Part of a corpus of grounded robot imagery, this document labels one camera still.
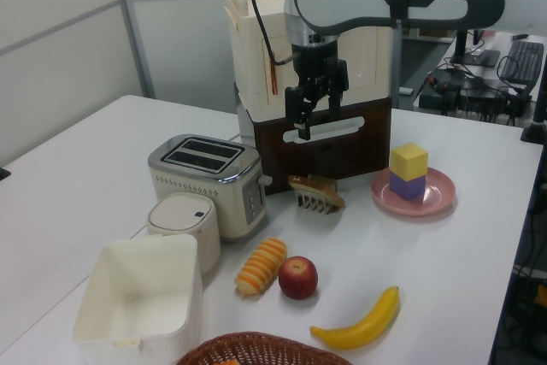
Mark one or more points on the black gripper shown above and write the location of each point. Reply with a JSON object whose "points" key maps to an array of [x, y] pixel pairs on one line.
{"points": [[315, 59]]}

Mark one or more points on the yellow cube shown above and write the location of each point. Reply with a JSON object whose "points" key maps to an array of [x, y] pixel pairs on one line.
{"points": [[408, 162]]}

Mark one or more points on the purple cube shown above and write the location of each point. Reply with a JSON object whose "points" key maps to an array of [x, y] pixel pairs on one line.
{"points": [[404, 190]]}

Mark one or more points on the dark brown drawer box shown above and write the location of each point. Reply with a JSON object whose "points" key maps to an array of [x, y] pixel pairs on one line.
{"points": [[363, 147]]}

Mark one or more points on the cream toy cabinet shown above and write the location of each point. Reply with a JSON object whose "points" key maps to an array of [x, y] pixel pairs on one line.
{"points": [[256, 53]]}

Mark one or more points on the bread slice on rack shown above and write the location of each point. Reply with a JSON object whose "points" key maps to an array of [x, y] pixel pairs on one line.
{"points": [[318, 196]]}

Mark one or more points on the cream and silver toaster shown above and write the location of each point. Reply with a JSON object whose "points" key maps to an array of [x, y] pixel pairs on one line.
{"points": [[192, 185]]}

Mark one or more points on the pink plate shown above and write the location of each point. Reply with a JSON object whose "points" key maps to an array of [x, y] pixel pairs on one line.
{"points": [[440, 194]]}

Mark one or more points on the black monitor stand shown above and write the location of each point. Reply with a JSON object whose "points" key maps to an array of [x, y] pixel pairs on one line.
{"points": [[476, 57]]}

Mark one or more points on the small white lidded bin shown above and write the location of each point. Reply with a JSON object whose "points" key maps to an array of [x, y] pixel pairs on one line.
{"points": [[184, 215]]}

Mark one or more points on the red apple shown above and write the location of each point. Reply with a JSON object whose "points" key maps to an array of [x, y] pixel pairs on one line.
{"points": [[298, 277]]}

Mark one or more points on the orange striped bread roll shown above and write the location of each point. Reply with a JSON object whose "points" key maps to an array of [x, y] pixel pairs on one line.
{"points": [[260, 269]]}

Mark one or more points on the black keyboard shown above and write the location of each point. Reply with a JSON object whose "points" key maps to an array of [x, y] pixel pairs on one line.
{"points": [[523, 61]]}

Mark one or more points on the black table clamp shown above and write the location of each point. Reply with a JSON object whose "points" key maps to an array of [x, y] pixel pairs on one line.
{"points": [[536, 125]]}

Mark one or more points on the yellow banana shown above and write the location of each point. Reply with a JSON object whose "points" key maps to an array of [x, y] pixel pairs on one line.
{"points": [[363, 326]]}

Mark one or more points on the brown wicker basket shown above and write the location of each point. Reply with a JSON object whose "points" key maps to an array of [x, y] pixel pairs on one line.
{"points": [[256, 348]]}

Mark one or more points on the white open plastic box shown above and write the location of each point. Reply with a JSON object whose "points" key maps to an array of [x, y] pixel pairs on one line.
{"points": [[141, 288]]}

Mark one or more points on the orange item in basket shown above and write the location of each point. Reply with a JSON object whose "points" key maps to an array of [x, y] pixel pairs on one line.
{"points": [[228, 362]]}

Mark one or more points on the grey metal partition post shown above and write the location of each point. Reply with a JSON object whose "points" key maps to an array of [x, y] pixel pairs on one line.
{"points": [[134, 31]]}

